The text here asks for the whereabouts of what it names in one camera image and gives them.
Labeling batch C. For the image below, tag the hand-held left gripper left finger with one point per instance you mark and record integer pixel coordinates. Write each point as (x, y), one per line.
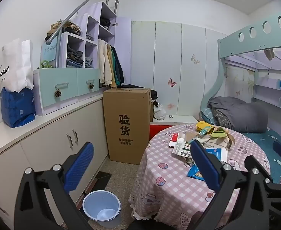
(79, 165)

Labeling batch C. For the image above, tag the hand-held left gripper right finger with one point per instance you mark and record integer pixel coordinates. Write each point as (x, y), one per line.
(205, 165)

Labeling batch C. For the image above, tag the white and blue packet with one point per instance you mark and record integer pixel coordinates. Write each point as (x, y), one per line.
(218, 154)

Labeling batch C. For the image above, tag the beige printed canvas bag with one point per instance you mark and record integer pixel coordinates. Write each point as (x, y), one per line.
(214, 143)

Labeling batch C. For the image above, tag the white printed carton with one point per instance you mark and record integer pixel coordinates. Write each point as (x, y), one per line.
(181, 148)

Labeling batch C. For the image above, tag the green and yellow packet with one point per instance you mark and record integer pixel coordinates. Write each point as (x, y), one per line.
(218, 134)

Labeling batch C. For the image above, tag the blue plastic bin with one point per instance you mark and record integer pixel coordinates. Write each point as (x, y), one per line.
(92, 203)

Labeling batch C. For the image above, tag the red and white box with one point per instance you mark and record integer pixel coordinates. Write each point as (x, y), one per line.
(174, 139)

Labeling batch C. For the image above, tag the teal bed sheet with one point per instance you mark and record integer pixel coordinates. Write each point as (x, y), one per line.
(262, 139)

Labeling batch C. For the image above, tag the cream low cabinet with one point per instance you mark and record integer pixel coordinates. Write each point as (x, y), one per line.
(47, 143)

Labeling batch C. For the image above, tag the pink checked tablecloth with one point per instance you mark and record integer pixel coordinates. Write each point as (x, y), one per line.
(159, 167)

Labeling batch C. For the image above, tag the grey duvet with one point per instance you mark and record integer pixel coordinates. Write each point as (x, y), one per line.
(245, 115)

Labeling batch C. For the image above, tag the blue checked bedding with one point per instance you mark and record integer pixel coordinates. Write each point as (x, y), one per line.
(206, 115)

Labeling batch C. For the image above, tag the red storage bench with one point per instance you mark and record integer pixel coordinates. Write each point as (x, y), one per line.
(159, 131)

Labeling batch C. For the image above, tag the pale pink butterfly sticker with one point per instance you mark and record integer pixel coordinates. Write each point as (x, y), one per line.
(171, 106)

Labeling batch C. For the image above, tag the white plastic bag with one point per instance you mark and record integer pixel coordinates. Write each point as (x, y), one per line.
(159, 112)

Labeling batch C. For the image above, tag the pine cone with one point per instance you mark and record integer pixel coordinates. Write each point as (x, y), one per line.
(58, 93)
(91, 86)

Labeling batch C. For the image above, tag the tall cardboard box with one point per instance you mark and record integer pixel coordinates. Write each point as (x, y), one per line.
(126, 105)

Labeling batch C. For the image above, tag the blue plastic package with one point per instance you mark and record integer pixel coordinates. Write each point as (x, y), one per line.
(16, 107)

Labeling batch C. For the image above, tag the mint drawer unit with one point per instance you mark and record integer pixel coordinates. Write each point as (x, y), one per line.
(66, 79)

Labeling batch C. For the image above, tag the black cloth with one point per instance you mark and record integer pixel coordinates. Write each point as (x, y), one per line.
(133, 86)

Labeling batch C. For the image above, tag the green hanging garment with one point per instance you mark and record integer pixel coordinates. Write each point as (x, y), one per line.
(116, 74)

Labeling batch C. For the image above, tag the beige hanging object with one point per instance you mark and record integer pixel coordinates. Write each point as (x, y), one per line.
(269, 54)

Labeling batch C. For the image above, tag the tan hanging garment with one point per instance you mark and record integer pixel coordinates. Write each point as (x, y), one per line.
(111, 71)

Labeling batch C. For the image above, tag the folded blue jeans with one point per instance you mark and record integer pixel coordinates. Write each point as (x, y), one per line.
(74, 64)

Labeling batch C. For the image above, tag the small folded jeans stack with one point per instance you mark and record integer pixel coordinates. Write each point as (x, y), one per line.
(89, 62)

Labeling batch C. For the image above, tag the dark hanging jacket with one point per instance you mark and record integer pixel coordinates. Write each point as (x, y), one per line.
(120, 69)

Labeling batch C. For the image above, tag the cream hanging jacket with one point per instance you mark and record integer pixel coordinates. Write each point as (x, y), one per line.
(103, 62)

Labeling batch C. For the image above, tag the green toy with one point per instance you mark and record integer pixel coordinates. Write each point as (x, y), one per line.
(46, 64)

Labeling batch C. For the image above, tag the white butterfly sticker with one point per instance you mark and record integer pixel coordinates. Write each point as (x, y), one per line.
(195, 59)

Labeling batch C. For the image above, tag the dark folded clothes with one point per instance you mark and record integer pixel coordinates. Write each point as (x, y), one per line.
(74, 55)

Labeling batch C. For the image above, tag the white wardrobe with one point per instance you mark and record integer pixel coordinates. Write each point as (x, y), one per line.
(143, 64)

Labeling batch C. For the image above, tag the teal sign board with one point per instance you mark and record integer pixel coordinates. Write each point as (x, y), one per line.
(49, 50)

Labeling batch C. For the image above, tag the purple wardrobe door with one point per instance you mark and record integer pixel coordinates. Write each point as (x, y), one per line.
(123, 52)

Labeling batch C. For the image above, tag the white paper bag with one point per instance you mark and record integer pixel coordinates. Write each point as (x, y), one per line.
(16, 62)

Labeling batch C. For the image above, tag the grey folded garment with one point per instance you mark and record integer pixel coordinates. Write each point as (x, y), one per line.
(90, 37)

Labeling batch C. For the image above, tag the brown clothes pile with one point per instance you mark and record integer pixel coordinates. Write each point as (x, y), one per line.
(68, 28)

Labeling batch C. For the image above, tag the black folded garment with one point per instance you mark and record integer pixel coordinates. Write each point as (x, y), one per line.
(105, 22)

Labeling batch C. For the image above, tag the purple cubby shelf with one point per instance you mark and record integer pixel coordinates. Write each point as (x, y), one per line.
(92, 12)

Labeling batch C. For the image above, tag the grey metal handrail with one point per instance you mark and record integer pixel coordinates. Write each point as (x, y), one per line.
(83, 4)

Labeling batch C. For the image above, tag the mint bunk bed frame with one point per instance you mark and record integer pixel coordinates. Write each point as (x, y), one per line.
(257, 38)

